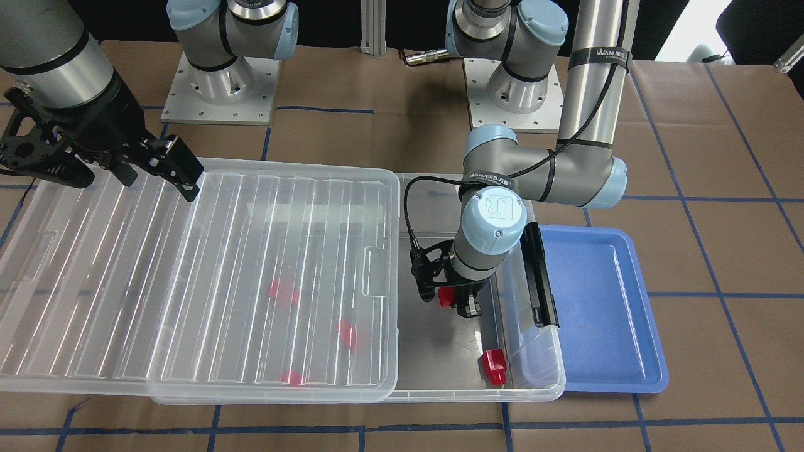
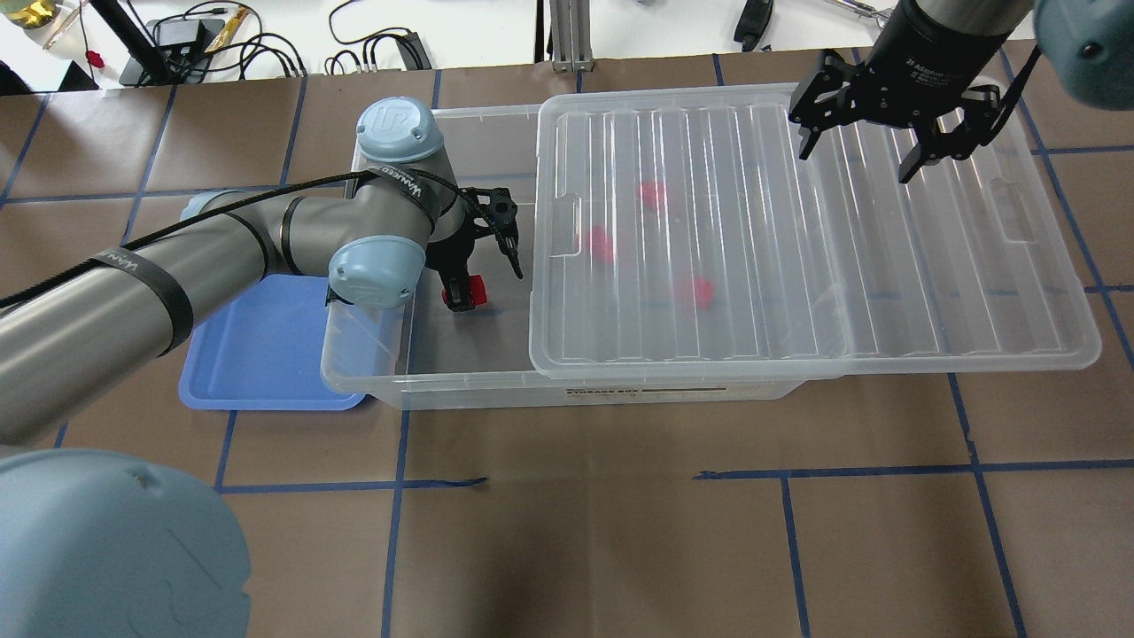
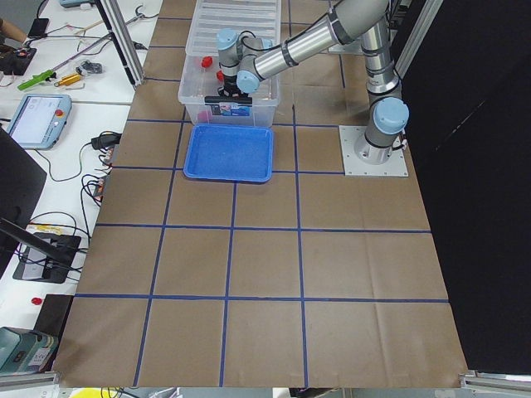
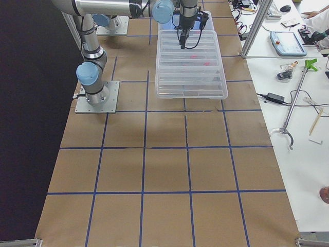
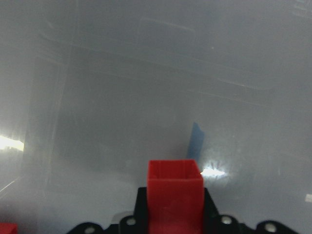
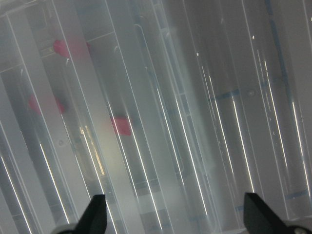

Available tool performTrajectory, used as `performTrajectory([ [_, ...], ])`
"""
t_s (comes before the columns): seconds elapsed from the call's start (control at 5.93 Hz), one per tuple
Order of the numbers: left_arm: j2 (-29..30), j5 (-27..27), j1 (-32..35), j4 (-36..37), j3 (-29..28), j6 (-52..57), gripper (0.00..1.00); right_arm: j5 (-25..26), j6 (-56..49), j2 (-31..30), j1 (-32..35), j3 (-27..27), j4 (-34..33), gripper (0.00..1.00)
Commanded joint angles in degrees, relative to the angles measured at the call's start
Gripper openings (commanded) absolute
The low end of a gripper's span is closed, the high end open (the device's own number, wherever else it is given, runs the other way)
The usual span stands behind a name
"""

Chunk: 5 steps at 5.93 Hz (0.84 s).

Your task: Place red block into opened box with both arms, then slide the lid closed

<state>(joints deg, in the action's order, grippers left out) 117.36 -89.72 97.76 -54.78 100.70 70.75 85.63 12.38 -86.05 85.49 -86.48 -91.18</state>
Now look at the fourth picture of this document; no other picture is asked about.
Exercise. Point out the aluminium frame post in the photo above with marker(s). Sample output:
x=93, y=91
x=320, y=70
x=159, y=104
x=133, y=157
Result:
x=258, y=21

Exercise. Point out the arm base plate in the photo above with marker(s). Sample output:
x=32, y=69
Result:
x=122, y=31
x=101, y=103

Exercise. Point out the teach pendant tablet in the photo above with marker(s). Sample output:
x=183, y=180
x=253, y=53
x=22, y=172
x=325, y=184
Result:
x=287, y=44

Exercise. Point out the long grabber reach tool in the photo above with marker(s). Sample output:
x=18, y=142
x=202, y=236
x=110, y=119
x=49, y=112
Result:
x=309, y=64

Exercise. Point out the clear plastic storage box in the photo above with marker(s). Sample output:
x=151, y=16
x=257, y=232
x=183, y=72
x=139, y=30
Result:
x=208, y=23

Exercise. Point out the black power adapter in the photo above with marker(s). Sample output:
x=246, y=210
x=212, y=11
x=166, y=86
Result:
x=273, y=98

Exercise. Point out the brown paper table cover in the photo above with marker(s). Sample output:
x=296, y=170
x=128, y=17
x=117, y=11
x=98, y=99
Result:
x=168, y=172

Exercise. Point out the clear ribbed box lid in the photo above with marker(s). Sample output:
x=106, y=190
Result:
x=218, y=91

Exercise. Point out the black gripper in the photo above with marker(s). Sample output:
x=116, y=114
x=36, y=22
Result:
x=185, y=23

